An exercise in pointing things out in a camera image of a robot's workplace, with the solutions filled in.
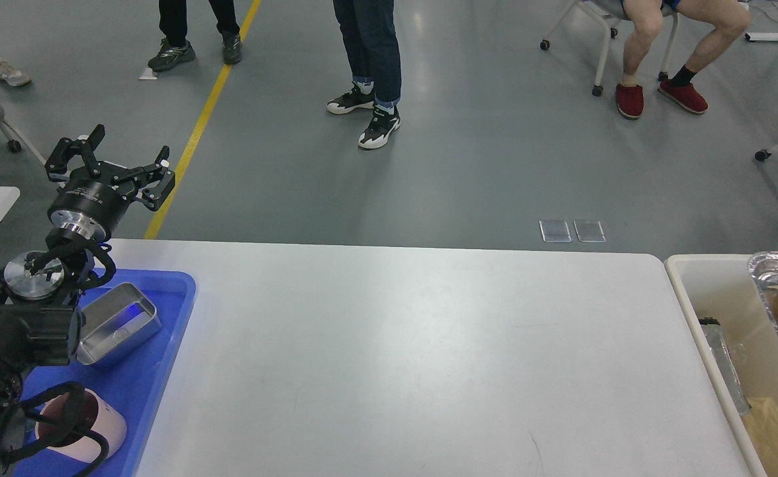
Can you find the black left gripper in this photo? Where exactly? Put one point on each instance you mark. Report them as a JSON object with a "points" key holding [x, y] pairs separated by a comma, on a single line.
{"points": [[95, 197]]}

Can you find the stainless steel rectangular container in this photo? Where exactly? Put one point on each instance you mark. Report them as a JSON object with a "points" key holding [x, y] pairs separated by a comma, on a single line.
{"points": [[116, 324]]}

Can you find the pink mug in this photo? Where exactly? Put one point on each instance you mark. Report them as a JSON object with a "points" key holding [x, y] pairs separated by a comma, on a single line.
{"points": [[96, 415]]}

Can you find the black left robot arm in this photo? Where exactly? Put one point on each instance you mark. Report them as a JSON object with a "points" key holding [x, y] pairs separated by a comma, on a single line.
{"points": [[41, 322]]}

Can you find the white paper on floor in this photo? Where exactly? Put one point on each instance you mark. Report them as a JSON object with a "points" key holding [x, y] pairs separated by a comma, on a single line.
{"points": [[148, 75]]}

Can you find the blue plastic tray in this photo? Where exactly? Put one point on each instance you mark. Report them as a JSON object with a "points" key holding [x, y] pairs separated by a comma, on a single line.
{"points": [[135, 385]]}

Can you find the person in blue jeans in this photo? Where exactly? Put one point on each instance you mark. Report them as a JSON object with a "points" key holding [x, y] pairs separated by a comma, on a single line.
{"points": [[373, 52]]}

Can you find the floor socket plate left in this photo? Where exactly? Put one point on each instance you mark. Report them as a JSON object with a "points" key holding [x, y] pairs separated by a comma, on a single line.
{"points": [[555, 230]]}

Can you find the floor socket plate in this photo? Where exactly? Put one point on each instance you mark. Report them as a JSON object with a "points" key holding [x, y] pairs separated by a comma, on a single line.
{"points": [[555, 230], [589, 231]]}

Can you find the floor socket plate right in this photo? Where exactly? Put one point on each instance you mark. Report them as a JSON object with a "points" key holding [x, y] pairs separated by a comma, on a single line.
{"points": [[589, 231]]}

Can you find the white office chair right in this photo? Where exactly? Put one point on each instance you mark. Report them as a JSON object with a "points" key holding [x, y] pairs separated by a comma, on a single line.
{"points": [[609, 14]]}

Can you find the white plastic bin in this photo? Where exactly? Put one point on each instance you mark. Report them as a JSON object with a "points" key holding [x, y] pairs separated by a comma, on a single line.
{"points": [[727, 288]]}

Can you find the clear plastic in bin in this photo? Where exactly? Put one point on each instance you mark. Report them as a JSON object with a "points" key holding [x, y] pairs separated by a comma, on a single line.
{"points": [[716, 339]]}

